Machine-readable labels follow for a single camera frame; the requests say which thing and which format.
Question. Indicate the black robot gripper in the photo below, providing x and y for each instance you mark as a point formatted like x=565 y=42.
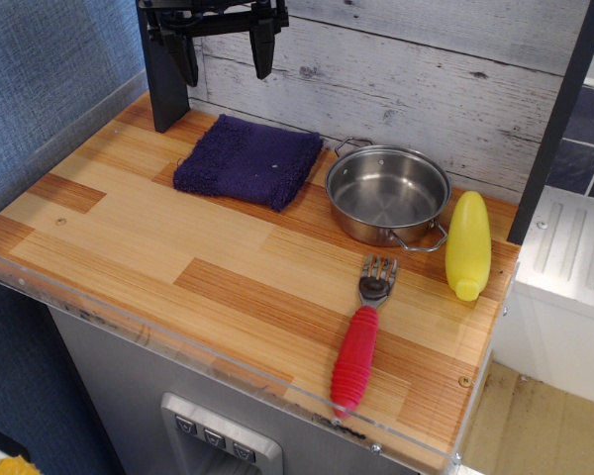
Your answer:
x=178 y=22

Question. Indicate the violet folded terry cloth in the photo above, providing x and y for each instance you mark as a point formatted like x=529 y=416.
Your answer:
x=251 y=162

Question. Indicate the stainless steel pot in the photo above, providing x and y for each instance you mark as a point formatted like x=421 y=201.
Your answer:
x=388 y=195

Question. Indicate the clear acrylic front guard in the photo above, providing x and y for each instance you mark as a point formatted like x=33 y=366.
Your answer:
x=178 y=341

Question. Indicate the yellow plastic corn toy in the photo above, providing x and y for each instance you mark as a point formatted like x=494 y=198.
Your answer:
x=468 y=247

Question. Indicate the grey toy fridge cabinet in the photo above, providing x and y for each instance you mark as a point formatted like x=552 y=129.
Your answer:
x=128 y=376

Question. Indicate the silver dispenser button panel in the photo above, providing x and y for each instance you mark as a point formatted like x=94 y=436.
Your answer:
x=204 y=442

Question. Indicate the white ridged drainboard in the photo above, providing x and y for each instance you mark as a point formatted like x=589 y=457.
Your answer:
x=556 y=261

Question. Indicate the yellow object bottom corner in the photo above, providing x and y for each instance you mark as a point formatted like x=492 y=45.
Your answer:
x=17 y=466

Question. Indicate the dark grey left post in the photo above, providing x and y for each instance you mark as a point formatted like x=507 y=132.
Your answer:
x=167 y=92

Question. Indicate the dark grey post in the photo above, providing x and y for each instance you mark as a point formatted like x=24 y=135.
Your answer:
x=566 y=99
x=167 y=92

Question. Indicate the red handled metal fork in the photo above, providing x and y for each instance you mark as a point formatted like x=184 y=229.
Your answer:
x=352 y=368

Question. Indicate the dark grey right post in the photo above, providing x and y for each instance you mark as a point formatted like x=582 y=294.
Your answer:
x=566 y=99

